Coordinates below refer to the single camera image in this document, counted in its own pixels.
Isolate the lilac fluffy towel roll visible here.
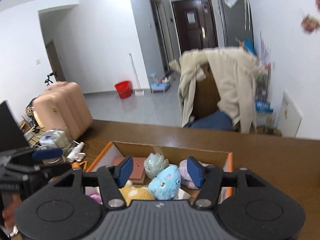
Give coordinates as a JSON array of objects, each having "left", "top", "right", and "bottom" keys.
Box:
[{"left": 178, "top": 157, "right": 214, "bottom": 189}]

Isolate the purple satin bow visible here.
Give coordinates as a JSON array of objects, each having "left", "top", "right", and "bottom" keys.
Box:
[{"left": 85, "top": 187, "right": 103, "bottom": 205}]

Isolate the white yellow plush alpaca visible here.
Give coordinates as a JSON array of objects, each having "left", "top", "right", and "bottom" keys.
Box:
[{"left": 119, "top": 180, "right": 155, "bottom": 206}]

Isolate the pink layered sponge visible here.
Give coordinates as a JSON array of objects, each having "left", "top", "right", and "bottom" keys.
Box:
[{"left": 112, "top": 157, "right": 146, "bottom": 185}]

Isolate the blue plush toy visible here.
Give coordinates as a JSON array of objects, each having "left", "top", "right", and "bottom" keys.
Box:
[{"left": 148, "top": 165, "right": 181, "bottom": 200}]

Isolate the person's hand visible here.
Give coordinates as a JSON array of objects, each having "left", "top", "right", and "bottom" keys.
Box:
[{"left": 2, "top": 193, "right": 22, "bottom": 228}]

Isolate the red cardboard box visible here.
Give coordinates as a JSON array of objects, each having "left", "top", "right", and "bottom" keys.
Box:
[{"left": 86, "top": 141, "right": 233, "bottom": 198}]

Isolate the clear plastic container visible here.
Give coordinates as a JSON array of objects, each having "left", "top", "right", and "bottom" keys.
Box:
[{"left": 39, "top": 129, "right": 73, "bottom": 155}]

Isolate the black paper shopping bag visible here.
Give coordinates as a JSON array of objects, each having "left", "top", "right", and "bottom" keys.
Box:
[{"left": 0, "top": 101, "right": 29, "bottom": 152}]

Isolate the white spray bottle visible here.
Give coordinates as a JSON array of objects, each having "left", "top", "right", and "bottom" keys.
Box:
[{"left": 66, "top": 142, "right": 86, "bottom": 163}]

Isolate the pink hard suitcase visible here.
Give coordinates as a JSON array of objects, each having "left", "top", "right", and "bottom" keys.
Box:
[{"left": 33, "top": 82, "right": 93, "bottom": 140}]

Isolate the wooden chair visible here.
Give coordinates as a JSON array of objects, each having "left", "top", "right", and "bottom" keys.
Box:
[{"left": 190, "top": 63, "right": 241, "bottom": 131}]

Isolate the red plastic bucket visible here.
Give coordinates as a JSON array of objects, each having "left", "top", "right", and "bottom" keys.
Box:
[{"left": 114, "top": 81, "right": 131, "bottom": 99}]

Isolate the small blue stool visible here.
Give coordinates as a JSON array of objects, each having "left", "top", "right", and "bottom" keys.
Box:
[{"left": 150, "top": 73, "right": 170, "bottom": 93}]

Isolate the beige coat on chair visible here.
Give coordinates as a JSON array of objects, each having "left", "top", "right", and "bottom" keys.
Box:
[{"left": 169, "top": 47, "right": 261, "bottom": 134}]

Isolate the dark brown entrance door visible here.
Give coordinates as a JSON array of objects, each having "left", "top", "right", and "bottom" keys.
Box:
[{"left": 172, "top": 0, "right": 218, "bottom": 53}]

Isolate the grey refrigerator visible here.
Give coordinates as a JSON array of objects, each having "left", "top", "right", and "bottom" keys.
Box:
[{"left": 217, "top": 0, "right": 254, "bottom": 47}]

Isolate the dried pink rose bouquet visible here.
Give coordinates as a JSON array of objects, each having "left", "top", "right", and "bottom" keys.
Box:
[{"left": 300, "top": 0, "right": 319, "bottom": 35}]

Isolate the orange fabric strap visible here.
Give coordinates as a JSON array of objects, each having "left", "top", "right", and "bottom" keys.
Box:
[{"left": 71, "top": 160, "right": 89, "bottom": 172}]

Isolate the black camera tripod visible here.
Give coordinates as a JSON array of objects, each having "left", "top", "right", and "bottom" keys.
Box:
[{"left": 44, "top": 71, "right": 57, "bottom": 87}]

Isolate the white wall panel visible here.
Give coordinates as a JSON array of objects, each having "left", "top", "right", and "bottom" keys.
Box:
[{"left": 277, "top": 90, "right": 303, "bottom": 138}]

